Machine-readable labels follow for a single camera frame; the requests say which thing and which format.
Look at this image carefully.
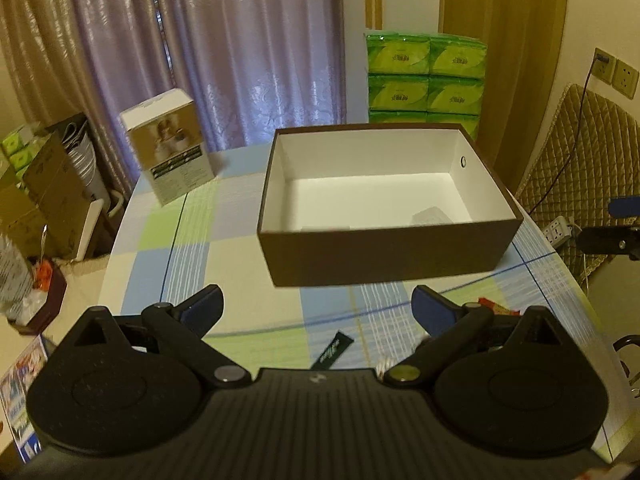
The checkered tablecloth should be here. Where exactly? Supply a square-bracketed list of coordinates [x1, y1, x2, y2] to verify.
[100, 145, 639, 458]

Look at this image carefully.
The red snack packet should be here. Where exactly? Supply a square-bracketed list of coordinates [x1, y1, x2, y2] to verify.
[477, 297, 520, 316]

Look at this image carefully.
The purple curtain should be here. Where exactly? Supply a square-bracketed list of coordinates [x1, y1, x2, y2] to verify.
[72, 0, 346, 150]

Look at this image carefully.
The brown curtain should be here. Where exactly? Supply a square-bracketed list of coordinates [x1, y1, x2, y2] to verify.
[439, 0, 567, 191]

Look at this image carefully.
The brown cardboard storage box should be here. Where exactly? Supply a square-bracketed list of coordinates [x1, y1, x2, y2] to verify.
[257, 123, 523, 287]

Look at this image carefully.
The white power strip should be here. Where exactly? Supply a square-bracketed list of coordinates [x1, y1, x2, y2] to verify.
[542, 216, 573, 249]

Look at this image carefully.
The green tissue pack stack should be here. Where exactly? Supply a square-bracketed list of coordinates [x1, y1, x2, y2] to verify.
[366, 32, 488, 139]

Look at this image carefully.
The clear rectangular plastic case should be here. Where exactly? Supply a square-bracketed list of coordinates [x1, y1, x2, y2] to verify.
[411, 207, 452, 226]

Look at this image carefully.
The black power cable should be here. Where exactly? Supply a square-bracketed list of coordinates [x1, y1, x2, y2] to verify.
[528, 57, 601, 216]

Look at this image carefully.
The white product box with photo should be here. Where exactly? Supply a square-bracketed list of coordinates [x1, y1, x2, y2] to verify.
[119, 88, 214, 206]

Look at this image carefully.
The quilted brown chair cushion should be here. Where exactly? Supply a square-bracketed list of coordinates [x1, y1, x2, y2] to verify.
[516, 84, 639, 228]

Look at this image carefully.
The wall power socket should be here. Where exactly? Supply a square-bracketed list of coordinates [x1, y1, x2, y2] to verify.
[590, 48, 639, 100]

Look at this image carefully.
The brown cardboard boxes pile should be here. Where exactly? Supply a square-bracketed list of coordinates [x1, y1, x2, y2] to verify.
[1, 124, 92, 260]

